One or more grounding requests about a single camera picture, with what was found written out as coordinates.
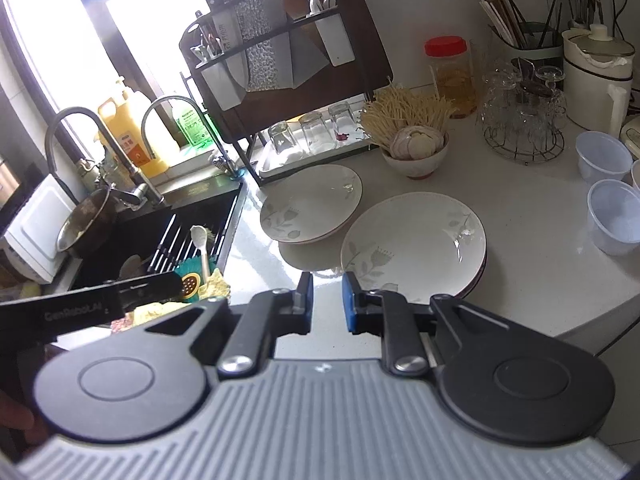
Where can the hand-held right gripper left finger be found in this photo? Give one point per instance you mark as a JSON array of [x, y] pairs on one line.
[[306, 300]]

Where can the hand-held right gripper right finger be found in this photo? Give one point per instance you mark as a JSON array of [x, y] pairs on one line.
[[350, 305]]

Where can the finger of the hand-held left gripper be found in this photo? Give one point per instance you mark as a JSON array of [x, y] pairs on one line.
[[150, 290]]

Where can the leaf print white plate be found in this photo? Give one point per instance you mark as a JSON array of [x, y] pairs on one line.
[[415, 240], [310, 205]]

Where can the person's left hand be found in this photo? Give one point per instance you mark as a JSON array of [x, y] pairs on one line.
[[17, 417]]

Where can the green sunflower scrubber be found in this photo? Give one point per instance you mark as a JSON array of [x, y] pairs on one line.
[[190, 282]]

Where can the sink drain rack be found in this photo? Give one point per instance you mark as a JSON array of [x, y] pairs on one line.
[[172, 245]]

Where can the black kitchen sink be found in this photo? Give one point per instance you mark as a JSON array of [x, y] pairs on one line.
[[145, 230]]

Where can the yellow dish cloth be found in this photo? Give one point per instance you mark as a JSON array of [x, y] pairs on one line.
[[217, 287]]

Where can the white spoon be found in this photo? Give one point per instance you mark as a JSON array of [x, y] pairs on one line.
[[199, 240]]

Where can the white plastic cutting board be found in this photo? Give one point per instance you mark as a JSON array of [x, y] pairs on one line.
[[40, 230]]

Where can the metal pot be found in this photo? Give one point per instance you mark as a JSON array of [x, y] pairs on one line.
[[87, 225]]

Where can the red-rimmed plate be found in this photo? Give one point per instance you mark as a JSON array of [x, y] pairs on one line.
[[477, 272]]

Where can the white drip tray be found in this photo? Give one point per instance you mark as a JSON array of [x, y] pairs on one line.
[[280, 162]]

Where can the grey pull-down faucet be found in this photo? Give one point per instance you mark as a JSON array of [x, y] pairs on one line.
[[107, 150]]

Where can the small bowl with red rim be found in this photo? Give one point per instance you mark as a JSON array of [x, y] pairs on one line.
[[415, 165]]

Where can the yellow detergent bottle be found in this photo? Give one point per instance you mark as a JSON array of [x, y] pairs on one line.
[[127, 130]]

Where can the drinking glass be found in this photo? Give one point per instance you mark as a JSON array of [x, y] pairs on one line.
[[284, 137], [317, 132], [342, 119]]

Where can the green dish soap bottle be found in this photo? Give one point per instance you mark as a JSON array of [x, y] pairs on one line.
[[192, 122]]

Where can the garlic bulb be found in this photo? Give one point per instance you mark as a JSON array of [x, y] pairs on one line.
[[417, 142]]

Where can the slim curved faucet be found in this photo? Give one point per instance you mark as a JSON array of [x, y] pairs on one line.
[[165, 102]]

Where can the bundle of dried noodles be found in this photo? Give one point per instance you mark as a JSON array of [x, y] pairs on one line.
[[405, 110]]

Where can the black metal dish rack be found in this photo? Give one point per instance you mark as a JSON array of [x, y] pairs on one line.
[[200, 80]]

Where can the red-lidded plastic jar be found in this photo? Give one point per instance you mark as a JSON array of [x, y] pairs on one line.
[[452, 80]]

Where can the white utensil holder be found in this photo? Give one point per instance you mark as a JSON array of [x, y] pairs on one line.
[[330, 35]]

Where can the clear plastic container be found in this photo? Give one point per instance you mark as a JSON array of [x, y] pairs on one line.
[[615, 220], [636, 174], [602, 155]]

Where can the bunch of chopsticks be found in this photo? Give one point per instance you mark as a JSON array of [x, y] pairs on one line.
[[500, 10]]

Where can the white electric cooking pot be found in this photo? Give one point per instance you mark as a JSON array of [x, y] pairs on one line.
[[592, 75]]

